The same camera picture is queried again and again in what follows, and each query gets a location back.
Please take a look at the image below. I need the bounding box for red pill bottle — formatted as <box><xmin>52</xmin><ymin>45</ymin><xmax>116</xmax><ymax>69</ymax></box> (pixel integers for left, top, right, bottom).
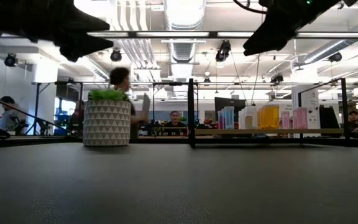
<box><xmin>292</xmin><ymin>107</ymin><xmax>308</xmax><ymax>130</ymax></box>

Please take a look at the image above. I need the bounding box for green succulent plant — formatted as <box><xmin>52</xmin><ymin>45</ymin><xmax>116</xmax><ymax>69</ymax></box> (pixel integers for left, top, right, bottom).
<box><xmin>88</xmin><ymin>88</ymin><xmax>129</xmax><ymax>101</ymax></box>

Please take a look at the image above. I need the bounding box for white pillar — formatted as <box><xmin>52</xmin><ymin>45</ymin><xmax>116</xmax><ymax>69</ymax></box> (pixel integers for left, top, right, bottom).
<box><xmin>291</xmin><ymin>85</ymin><xmax>322</xmax><ymax>139</ymax></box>

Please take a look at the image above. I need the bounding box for person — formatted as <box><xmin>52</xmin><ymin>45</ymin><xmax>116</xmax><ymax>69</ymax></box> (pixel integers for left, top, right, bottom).
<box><xmin>109</xmin><ymin>67</ymin><xmax>151</xmax><ymax>140</ymax></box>
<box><xmin>0</xmin><ymin>95</ymin><xmax>27</xmax><ymax>133</ymax></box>
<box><xmin>163</xmin><ymin>110</ymin><xmax>188</xmax><ymax>135</ymax></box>
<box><xmin>346</xmin><ymin>110</ymin><xmax>358</xmax><ymax>138</ymax></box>

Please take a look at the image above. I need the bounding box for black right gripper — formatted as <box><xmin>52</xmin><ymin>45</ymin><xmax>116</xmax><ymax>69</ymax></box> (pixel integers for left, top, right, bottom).
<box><xmin>242</xmin><ymin>0</ymin><xmax>332</xmax><ymax>57</ymax></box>

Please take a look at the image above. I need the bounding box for black metal rig frame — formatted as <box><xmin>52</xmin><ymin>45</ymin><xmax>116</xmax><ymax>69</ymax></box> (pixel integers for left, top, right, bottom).
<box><xmin>0</xmin><ymin>81</ymin><xmax>358</xmax><ymax>149</ymax></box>

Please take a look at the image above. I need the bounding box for wooden shelf black frame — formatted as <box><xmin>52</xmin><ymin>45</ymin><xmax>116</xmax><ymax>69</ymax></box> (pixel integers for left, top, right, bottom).
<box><xmin>186</xmin><ymin>77</ymin><xmax>351</xmax><ymax>149</ymax></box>

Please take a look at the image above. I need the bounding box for black overhead light bar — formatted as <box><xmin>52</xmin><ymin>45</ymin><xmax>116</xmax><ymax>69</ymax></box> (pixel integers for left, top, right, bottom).
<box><xmin>85</xmin><ymin>30</ymin><xmax>358</xmax><ymax>40</ymax></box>

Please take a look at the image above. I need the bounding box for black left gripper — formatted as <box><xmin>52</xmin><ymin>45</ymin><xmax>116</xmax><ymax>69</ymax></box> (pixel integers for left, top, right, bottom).
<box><xmin>0</xmin><ymin>0</ymin><xmax>114</xmax><ymax>63</ymax></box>

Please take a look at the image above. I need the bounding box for black monitor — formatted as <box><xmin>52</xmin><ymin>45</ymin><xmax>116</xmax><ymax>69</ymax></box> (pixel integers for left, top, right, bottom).
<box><xmin>214</xmin><ymin>96</ymin><xmax>247</xmax><ymax>123</ymax></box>

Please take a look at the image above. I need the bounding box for black table mat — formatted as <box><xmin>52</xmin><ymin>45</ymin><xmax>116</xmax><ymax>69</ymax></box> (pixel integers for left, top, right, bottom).
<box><xmin>0</xmin><ymin>142</ymin><xmax>358</xmax><ymax>224</ymax></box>

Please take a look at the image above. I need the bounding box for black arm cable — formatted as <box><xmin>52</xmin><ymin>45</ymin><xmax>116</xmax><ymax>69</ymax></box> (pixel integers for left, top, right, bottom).
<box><xmin>232</xmin><ymin>0</ymin><xmax>269</xmax><ymax>15</ymax></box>
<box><xmin>0</xmin><ymin>91</ymin><xmax>80</xmax><ymax>138</ymax></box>

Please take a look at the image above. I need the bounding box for black ceiling spotlight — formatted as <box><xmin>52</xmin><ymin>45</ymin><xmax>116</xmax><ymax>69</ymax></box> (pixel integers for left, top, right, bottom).
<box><xmin>109</xmin><ymin>48</ymin><xmax>123</xmax><ymax>62</ymax></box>
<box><xmin>4</xmin><ymin>54</ymin><xmax>17</xmax><ymax>68</ymax></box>
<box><xmin>328</xmin><ymin>51</ymin><xmax>343</xmax><ymax>62</ymax></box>
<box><xmin>270</xmin><ymin>73</ymin><xmax>285</xmax><ymax>85</ymax></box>
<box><xmin>214</xmin><ymin>39</ymin><xmax>232</xmax><ymax>62</ymax></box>

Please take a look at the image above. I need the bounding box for white geometric plant pot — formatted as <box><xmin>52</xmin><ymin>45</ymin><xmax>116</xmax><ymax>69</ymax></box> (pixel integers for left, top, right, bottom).
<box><xmin>83</xmin><ymin>98</ymin><xmax>132</xmax><ymax>147</ymax></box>

